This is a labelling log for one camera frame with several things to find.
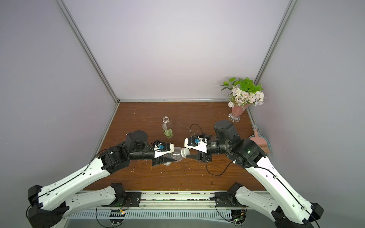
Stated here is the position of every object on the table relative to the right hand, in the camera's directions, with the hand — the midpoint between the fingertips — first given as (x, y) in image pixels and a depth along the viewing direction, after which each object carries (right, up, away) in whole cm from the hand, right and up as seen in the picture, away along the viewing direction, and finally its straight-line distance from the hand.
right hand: (188, 143), depth 59 cm
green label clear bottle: (-14, +3, +36) cm, 39 cm away
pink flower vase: (+34, +14, +38) cm, 53 cm away
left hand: (-6, -5, +4) cm, 9 cm away
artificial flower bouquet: (+35, +26, +26) cm, 51 cm away
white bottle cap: (-2, -3, -1) cm, 4 cm away
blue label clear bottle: (-5, -5, 0) cm, 7 cm away
